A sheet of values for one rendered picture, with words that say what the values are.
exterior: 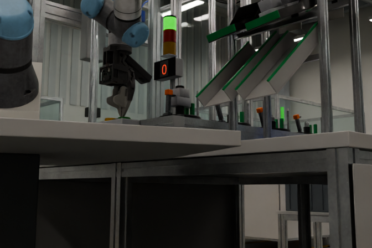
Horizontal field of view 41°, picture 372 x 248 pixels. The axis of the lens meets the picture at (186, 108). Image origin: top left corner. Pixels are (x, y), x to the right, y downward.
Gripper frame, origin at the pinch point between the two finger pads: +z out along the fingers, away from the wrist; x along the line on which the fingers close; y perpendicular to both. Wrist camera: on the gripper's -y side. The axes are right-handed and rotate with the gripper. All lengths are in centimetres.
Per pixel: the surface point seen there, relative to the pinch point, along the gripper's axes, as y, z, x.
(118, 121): 3.5, 3.0, 1.9
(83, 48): -45, -50, -101
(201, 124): -15.0, 3.7, 18.2
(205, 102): -12.8, -2.4, 22.0
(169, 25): -32, -39, -16
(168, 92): -15.7, -8.5, 2.4
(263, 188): -432, 19, -288
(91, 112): -35, -13, -74
